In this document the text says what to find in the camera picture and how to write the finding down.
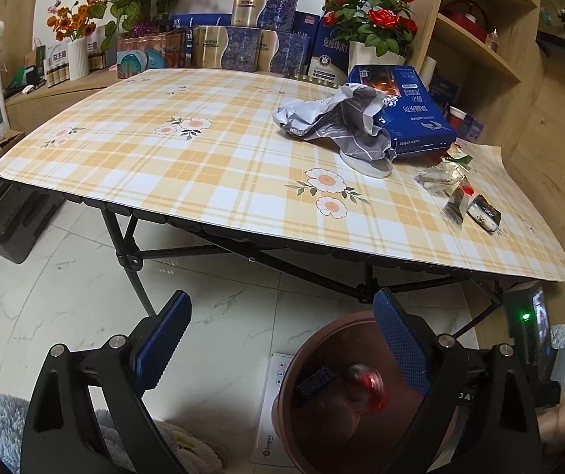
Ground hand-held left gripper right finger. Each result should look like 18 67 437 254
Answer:
374 287 544 474

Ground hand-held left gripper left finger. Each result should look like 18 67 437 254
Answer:
20 290 193 474

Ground clear bottle with red cap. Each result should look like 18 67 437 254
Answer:
332 363 392 430

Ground brown round bin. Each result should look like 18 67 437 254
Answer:
276 312 466 474

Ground small blue packet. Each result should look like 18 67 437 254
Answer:
296 366 336 408

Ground black white small packet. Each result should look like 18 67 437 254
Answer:
466 195 503 233

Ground black wrapper with red spot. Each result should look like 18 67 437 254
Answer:
441 185 475 230

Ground clear wrapper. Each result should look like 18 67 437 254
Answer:
415 160 471 191

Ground green white snack packet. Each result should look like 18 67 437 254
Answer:
440 142 475 166

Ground blue coffee box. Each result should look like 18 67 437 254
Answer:
349 64 459 158

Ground grey plastic mailer bag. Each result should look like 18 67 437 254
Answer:
271 84 398 179

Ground person's right forearm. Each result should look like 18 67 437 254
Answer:
536 387 565 457

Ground fluffy yellow white slipper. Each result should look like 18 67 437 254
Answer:
156 419 224 474

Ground white flat box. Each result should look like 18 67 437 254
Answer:
257 353 295 474

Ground folding table with plaid cloth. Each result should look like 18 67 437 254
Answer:
0 68 565 286

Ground black hard case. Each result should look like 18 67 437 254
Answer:
0 178 66 265

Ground small blue purple box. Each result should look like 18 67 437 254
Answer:
460 113 485 141

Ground red paper cup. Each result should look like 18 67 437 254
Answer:
447 105 468 132

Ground dark blue book box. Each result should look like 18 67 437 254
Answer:
430 74 461 109

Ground low wooden cabinet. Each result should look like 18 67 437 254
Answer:
5 62 120 134

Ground stack of paper cups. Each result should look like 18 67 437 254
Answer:
418 55 438 97

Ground box with teal dish picture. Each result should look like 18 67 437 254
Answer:
116 34 187 80

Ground white box of brown vials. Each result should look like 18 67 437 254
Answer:
45 42 73 88

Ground gold blue gift box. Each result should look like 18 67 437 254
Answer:
232 0 299 29
257 30 313 75
192 26 261 72

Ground orange flowers in white vase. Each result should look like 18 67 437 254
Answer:
45 2 98 82

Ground blue white tall box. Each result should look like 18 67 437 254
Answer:
307 10 357 85

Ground red basket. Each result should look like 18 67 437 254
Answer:
440 0 490 43

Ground blue flat gift box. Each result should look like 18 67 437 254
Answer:
171 11 234 28

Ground red rose plant white pot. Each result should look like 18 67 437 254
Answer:
322 0 419 72

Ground black folding table frame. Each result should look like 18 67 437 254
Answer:
65 192 540 337

